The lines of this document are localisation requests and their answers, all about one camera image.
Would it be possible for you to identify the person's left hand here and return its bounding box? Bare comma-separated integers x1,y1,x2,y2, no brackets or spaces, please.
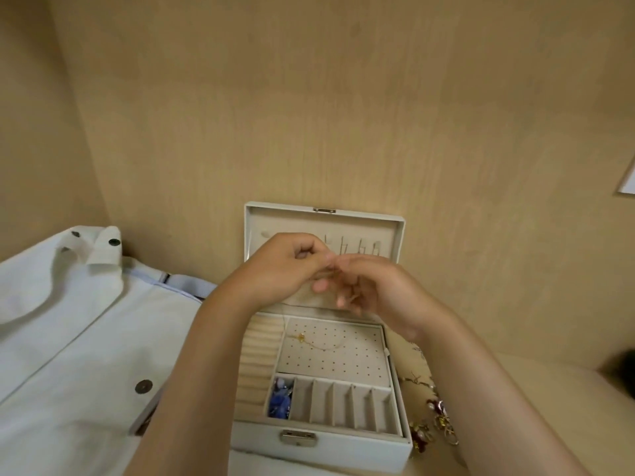
222,232,339,312

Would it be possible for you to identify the person's right hand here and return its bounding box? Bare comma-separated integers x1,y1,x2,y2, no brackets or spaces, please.
312,255,448,343

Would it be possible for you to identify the thin gold chain necklace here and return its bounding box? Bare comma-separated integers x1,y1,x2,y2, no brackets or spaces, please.
279,292,351,353

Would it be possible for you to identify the person's left forearm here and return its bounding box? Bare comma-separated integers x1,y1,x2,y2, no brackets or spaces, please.
123,286,279,476

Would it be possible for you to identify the person's right forearm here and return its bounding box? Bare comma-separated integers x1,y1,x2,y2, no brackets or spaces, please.
397,312,592,476

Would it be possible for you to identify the cream printed fabric pouch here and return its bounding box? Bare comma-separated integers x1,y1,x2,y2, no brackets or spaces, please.
396,339,438,394

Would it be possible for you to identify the white jewelry box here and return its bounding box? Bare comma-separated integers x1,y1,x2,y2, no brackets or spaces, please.
230,200,415,475

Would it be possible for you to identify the blue bead jewelry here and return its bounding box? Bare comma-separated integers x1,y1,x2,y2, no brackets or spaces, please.
268,376,296,420

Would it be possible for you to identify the red and gold jewelry pile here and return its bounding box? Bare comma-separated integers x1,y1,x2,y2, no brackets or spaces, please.
409,395,460,455

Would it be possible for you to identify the white canvas bag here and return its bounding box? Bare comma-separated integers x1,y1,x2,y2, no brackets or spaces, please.
0,225,220,476

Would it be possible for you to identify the white paper sheet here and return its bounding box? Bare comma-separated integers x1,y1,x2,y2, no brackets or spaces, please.
617,155,635,197

